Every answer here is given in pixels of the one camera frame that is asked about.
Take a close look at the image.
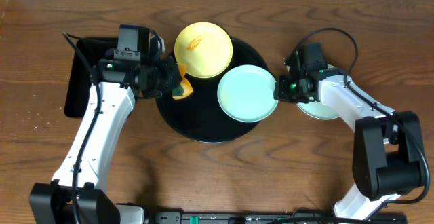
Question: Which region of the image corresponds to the yellow green scrub sponge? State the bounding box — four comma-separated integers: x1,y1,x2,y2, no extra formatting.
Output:
172,64,193,100

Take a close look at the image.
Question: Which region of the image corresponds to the light green stained plate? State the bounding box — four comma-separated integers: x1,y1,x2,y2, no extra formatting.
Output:
217,64,278,123

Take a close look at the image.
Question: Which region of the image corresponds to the yellow plate with sauce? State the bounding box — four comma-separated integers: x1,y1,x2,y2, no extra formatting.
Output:
174,22,233,79

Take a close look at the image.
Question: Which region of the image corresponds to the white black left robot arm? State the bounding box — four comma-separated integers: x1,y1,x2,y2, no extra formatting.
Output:
29,24,182,223

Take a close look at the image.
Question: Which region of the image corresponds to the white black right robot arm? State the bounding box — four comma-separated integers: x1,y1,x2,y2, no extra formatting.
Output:
274,43,430,221

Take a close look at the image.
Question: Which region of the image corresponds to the light green clean plate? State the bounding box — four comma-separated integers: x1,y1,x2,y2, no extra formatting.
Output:
296,64,341,121

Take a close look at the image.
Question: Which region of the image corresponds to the round black tray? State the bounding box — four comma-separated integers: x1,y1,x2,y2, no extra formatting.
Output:
155,36,271,144

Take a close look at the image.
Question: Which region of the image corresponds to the black rectangular tray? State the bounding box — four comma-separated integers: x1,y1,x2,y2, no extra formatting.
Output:
64,37,118,119

